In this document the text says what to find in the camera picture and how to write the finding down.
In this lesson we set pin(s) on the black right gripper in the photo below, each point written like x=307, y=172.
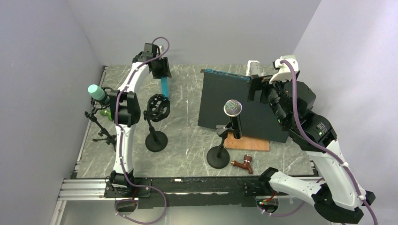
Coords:
x=257, y=83

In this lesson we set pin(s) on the brown wooden board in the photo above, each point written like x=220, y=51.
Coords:
x=246, y=143

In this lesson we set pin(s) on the green pipe fitting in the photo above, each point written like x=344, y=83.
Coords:
x=106, y=113

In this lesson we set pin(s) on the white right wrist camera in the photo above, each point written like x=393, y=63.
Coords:
x=283, y=71

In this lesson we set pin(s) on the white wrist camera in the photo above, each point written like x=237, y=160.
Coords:
x=283, y=71
x=151, y=50

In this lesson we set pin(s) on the dark grey network switch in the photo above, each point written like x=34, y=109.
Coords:
x=224, y=99

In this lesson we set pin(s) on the black clip desk stand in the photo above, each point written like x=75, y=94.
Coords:
x=217, y=156

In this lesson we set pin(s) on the white metal bracket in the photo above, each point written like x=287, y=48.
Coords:
x=253, y=68

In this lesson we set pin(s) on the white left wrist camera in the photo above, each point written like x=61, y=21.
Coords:
x=151, y=50

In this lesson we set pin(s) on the black tripod shock mount stand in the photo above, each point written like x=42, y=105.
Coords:
x=91, y=115

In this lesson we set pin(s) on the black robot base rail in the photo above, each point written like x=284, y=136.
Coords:
x=192, y=191

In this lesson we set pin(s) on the mint green microphone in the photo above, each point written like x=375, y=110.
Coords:
x=98, y=94

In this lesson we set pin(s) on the brown tap fitting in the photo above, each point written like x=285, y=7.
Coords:
x=245, y=165

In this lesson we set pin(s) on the silver head black microphone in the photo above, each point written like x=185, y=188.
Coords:
x=233, y=109

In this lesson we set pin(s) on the blue microphone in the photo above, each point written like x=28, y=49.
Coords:
x=164, y=86

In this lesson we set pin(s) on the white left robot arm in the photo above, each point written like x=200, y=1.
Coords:
x=125, y=109

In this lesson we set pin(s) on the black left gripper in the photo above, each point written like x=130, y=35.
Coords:
x=166, y=71

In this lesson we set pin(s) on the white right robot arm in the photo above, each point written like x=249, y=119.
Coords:
x=337, y=198

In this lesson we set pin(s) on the black shock mount desk stand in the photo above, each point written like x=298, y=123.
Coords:
x=158, y=109

